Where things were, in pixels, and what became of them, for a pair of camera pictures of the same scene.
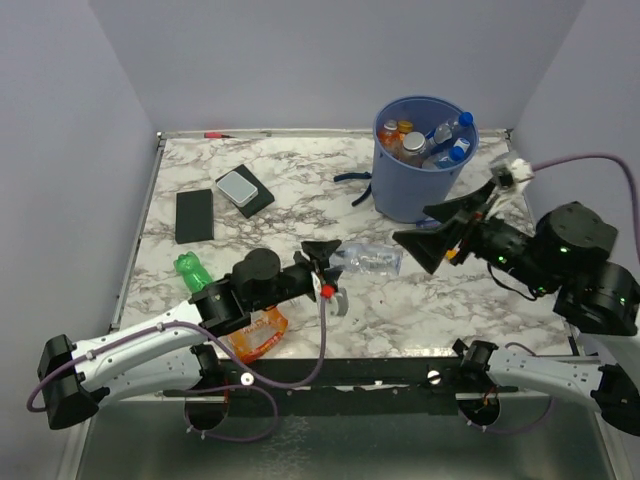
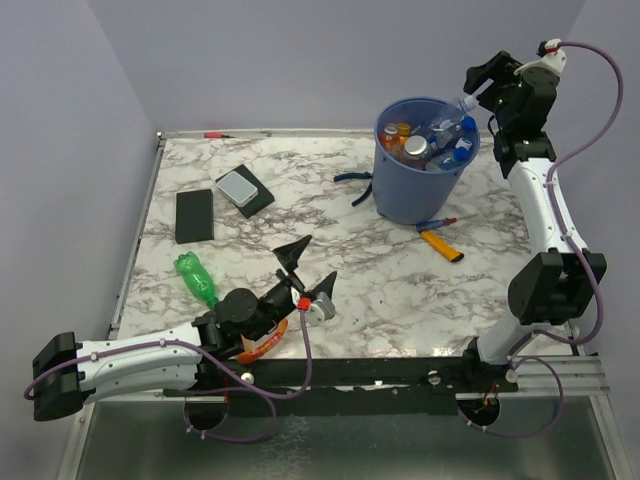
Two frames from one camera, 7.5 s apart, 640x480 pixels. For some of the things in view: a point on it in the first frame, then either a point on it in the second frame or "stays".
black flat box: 259,202 stays
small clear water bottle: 367,258 -> 452,113
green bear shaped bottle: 195,276 stays
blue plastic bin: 402,193 stays
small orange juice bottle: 404,127 stays
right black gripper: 427,244 -> 501,68
